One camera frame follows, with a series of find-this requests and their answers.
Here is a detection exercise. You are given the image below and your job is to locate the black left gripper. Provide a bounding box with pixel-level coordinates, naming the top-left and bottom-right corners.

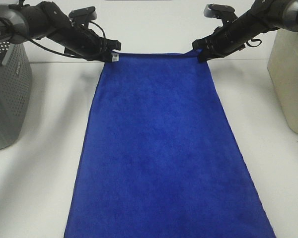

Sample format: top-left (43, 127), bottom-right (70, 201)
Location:
top-left (47, 20), bottom-right (121, 62)

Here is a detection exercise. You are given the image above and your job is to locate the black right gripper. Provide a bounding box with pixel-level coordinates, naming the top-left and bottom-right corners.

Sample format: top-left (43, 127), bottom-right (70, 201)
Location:
top-left (192, 17), bottom-right (253, 62)

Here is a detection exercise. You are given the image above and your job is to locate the blue microfibre towel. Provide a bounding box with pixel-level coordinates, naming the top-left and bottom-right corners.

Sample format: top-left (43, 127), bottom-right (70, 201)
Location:
top-left (64, 51), bottom-right (275, 238)

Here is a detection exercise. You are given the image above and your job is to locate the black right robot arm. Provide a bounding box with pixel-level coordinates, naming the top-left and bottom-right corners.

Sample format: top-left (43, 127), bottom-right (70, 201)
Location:
top-left (192, 0), bottom-right (298, 62)

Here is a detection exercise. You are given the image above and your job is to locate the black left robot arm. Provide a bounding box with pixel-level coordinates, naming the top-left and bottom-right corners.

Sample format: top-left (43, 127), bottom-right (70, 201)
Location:
top-left (0, 0), bottom-right (121, 62)

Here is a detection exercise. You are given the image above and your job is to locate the beige plastic bin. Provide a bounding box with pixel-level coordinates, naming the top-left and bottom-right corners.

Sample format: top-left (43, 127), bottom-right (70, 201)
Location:
top-left (268, 29), bottom-right (298, 134)

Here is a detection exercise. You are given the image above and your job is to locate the grey perforated plastic basket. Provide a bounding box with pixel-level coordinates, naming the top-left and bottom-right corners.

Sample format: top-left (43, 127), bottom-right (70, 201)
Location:
top-left (0, 41), bottom-right (32, 149)

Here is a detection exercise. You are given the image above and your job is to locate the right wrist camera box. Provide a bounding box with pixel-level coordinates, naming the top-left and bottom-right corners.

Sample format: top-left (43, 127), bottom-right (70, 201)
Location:
top-left (203, 3), bottom-right (238, 25)

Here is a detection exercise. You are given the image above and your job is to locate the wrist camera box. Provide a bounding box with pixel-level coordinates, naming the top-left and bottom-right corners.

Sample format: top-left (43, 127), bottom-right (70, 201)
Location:
top-left (69, 6), bottom-right (97, 25)
top-left (203, 3), bottom-right (238, 25)

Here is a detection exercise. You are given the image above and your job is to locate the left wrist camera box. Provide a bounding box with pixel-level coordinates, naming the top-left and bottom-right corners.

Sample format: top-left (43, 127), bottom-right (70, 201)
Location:
top-left (69, 6), bottom-right (97, 25)

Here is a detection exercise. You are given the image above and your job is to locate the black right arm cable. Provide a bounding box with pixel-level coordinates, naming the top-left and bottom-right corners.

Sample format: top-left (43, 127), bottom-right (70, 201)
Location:
top-left (245, 37), bottom-right (262, 48)

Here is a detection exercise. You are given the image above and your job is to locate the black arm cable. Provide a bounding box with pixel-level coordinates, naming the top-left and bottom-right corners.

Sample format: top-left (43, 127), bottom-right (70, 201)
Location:
top-left (31, 21), bottom-right (106, 54)
top-left (245, 37), bottom-right (262, 48)

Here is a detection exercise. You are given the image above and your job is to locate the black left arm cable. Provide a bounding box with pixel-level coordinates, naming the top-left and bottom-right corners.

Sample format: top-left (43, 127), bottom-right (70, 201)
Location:
top-left (31, 21), bottom-right (106, 54)

